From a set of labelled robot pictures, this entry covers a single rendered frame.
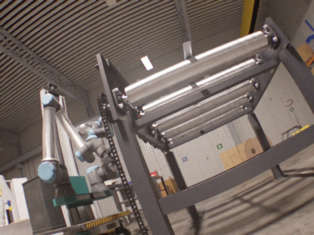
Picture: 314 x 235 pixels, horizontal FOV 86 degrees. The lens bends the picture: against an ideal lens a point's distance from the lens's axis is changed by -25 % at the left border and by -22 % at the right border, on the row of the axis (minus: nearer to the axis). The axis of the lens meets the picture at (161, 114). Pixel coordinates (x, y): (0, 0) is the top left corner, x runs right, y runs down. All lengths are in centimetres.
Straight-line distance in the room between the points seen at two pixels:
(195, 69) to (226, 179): 53
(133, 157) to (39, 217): 138
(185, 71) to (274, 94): 1214
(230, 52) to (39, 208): 194
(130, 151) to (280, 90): 1264
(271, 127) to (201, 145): 423
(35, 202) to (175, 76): 168
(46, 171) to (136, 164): 84
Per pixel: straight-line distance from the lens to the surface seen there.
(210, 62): 104
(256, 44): 113
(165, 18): 1166
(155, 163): 1193
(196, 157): 1160
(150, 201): 93
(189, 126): 185
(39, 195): 205
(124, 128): 100
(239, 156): 885
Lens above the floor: 35
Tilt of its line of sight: 21 degrees up
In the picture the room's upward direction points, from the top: 22 degrees counter-clockwise
